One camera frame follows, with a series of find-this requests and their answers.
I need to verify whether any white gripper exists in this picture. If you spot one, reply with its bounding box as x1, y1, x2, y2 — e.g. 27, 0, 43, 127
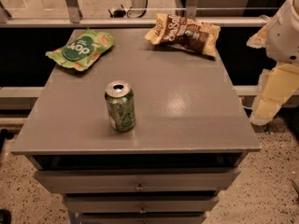
247, 0, 299, 125

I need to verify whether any brown chip bag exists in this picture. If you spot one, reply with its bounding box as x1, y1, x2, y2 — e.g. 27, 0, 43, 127
145, 13, 221, 58

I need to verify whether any green soda can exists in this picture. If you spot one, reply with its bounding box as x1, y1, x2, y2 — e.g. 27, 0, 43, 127
105, 80, 135, 133

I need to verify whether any green chip bag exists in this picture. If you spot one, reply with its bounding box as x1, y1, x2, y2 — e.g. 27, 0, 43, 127
46, 29, 114, 72

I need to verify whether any grey drawer cabinet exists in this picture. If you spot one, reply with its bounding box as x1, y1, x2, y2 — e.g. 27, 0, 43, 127
10, 27, 262, 224

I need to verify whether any top drawer front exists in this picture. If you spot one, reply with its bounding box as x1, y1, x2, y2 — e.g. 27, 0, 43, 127
35, 168, 240, 194

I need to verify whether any drawer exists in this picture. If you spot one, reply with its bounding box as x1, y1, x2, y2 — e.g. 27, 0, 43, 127
64, 196, 219, 214
35, 168, 240, 194
80, 213, 206, 224

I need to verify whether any middle drawer front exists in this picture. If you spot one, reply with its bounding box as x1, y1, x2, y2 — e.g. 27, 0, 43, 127
64, 196, 219, 214

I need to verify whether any bottom drawer front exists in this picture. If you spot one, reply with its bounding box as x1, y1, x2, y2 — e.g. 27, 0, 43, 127
80, 213, 206, 224

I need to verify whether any black cable on floor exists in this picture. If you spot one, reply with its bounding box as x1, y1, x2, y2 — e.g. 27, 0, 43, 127
107, 0, 148, 19

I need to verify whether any metal window rail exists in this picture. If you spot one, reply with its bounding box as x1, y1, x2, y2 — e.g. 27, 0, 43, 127
0, 16, 270, 28

